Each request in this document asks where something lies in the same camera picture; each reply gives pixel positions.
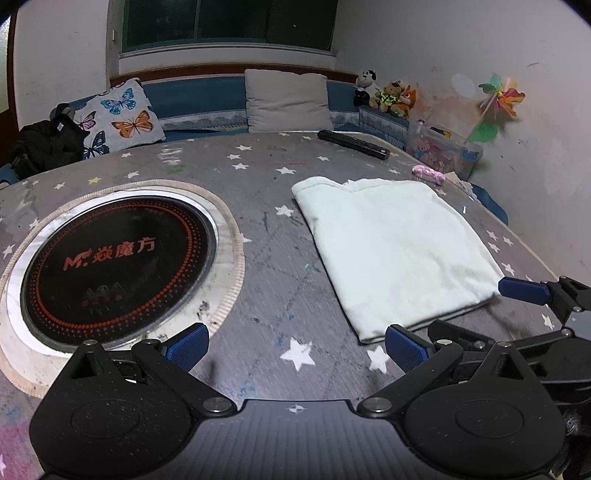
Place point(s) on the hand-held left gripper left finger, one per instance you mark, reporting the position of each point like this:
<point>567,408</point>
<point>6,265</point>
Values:
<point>189,344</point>

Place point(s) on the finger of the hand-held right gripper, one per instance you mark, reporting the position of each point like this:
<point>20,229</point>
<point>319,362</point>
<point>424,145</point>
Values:
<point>461,336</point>
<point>521,290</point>

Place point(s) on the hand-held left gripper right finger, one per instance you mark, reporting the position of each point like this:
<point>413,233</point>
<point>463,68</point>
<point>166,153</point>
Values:
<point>406,346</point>

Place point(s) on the white towel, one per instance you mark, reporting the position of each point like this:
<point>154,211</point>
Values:
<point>397,249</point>

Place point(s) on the grey star-print tablecloth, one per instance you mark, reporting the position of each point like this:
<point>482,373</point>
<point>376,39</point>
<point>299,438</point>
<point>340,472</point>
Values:
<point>277,277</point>

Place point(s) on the round black induction cooker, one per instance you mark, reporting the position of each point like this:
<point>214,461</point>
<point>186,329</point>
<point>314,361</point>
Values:
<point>115,258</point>

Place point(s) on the cream patterned cloth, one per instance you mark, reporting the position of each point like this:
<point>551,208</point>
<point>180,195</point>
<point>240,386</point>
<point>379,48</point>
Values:
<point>457,181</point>

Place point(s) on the small pink cloth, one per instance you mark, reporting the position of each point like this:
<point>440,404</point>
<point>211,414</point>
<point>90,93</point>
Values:
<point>429,174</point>

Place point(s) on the clear plastic toy box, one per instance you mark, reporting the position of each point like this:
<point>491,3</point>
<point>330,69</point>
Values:
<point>438,150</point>

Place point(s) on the colourful paper pinwheel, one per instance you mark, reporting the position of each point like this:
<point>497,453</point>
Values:
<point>503,99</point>

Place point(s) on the long black remote bar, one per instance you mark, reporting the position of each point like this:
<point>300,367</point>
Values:
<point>351,142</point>

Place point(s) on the orange fox plush toy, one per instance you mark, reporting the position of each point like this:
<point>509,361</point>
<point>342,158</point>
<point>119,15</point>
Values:
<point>408,98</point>

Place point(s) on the brown bear plush toy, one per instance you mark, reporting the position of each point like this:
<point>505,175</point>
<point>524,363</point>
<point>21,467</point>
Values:
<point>390,96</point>

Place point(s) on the butterfly print pillow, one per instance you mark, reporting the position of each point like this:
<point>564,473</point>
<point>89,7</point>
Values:
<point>120,115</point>

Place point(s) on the blue bench sofa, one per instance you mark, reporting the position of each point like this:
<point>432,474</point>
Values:
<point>198,99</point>

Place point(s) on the black bag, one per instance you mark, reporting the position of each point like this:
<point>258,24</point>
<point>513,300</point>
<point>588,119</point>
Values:
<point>46,143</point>

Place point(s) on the panda plush toy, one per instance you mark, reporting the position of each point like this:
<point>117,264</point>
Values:
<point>367,81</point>

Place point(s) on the plain grey pillow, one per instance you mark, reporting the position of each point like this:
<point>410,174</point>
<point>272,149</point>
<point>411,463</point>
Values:
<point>286,101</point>

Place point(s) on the dark window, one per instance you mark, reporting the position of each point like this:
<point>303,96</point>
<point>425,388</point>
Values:
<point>221,23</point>

